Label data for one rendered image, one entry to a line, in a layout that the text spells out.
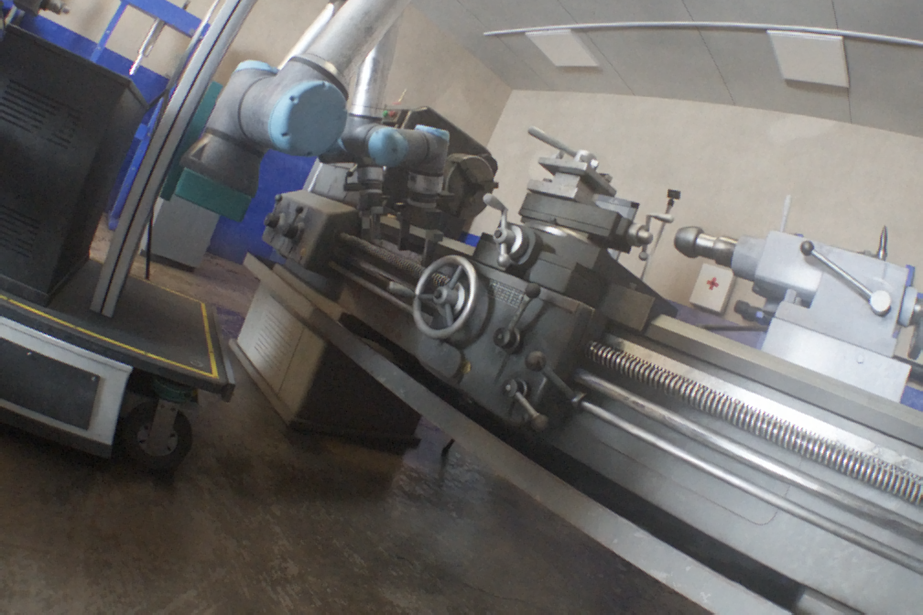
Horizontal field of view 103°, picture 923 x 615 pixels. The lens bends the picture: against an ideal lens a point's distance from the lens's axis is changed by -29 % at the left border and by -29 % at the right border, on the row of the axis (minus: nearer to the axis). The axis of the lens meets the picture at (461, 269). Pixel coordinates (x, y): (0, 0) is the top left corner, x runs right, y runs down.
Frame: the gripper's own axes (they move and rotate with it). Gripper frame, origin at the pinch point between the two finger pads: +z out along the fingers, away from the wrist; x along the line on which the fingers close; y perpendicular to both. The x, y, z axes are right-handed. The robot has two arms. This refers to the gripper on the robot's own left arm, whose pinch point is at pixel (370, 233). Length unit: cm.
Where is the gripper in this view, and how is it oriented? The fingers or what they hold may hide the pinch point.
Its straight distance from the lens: 172.0
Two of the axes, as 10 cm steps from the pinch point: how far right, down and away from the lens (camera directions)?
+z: 0.1, 10.0, 0.4
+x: -4.2, -0.3, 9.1
